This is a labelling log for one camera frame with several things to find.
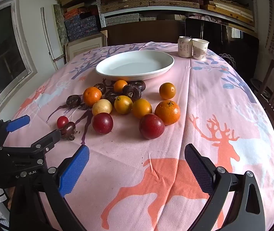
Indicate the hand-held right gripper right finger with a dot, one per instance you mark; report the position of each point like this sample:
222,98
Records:
198,170

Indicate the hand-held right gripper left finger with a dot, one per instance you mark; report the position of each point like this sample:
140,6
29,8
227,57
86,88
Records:
75,170

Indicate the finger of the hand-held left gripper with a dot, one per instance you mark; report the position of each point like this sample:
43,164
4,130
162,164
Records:
47,140
19,123

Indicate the red plum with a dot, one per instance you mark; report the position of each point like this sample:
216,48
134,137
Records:
151,126
102,123

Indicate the large orange mandarin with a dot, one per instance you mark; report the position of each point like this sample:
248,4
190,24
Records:
167,112

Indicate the white oval plate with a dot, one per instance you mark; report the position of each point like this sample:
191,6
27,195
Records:
137,65

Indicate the small red fruit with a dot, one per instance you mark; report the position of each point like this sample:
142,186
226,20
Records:
62,122

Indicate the pink printed tablecloth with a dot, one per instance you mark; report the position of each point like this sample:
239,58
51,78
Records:
127,154

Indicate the pale yellow round fruit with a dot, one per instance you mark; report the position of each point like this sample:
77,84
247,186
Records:
102,107

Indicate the white framed window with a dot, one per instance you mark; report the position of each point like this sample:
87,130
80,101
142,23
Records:
4,48

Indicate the yellow-orange citrus fruit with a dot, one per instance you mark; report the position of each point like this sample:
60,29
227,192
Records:
123,104

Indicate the white wooden strip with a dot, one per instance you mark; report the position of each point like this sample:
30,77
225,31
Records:
46,31

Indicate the green marbled slab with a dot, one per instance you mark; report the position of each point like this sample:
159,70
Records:
60,24

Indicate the stack of blue patterned boxes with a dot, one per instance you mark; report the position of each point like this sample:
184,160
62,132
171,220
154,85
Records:
81,25

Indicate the white paper cup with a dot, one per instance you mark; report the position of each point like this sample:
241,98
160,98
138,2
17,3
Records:
200,49

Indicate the white drink can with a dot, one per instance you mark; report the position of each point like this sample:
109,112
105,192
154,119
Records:
184,47

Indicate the black glass panel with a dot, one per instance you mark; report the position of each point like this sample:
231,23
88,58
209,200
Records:
223,38

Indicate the white metal shelf rack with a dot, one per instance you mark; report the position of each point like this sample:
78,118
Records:
103,16

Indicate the dark brown board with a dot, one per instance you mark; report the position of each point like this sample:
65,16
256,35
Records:
144,32

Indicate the stack of woven boxes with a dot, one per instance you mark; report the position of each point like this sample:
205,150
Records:
127,1

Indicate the pale picture frame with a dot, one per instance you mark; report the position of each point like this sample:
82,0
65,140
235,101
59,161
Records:
84,45

